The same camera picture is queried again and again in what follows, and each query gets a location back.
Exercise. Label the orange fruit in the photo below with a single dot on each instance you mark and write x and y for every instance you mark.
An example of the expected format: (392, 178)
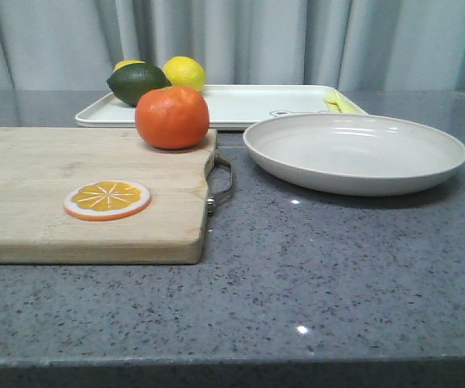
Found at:
(172, 118)

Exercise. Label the white round plate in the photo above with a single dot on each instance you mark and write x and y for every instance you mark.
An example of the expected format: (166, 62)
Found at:
(354, 155)

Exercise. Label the white rectangular tray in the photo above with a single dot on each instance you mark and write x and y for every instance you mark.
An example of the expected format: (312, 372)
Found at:
(231, 107)

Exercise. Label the yellow lemon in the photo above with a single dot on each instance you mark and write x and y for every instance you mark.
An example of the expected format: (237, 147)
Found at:
(124, 63)
(185, 71)

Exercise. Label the orange slice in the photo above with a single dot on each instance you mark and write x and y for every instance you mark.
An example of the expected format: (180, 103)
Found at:
(107, 200)

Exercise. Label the yellow lemon slice pieces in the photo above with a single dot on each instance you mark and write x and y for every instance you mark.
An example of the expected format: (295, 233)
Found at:
(337, 103)

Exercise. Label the green lime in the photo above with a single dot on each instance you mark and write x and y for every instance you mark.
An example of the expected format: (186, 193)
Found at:
(130, 82)

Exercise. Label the rear yellow lemon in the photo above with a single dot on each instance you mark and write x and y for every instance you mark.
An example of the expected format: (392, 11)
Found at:
(124, 63)

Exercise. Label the wooden cutting board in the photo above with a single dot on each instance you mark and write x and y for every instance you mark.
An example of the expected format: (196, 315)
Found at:
(40, 167)

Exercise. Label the grey curtain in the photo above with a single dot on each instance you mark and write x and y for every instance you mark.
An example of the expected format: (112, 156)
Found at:
(351, 45)

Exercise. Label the metal cutting board handle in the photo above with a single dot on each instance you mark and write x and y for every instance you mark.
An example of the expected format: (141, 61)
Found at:
(226, 184)

